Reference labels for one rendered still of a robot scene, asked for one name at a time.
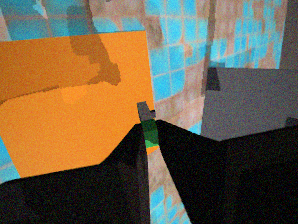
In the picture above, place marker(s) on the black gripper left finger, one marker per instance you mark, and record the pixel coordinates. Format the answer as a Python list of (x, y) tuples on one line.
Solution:
[(117, 188)]

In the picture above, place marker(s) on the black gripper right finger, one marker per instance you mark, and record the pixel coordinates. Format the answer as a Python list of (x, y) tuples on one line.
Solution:
[(206, 172)]

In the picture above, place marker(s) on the orange square mat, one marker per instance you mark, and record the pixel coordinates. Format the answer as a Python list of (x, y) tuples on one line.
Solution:
[(68, 101)]

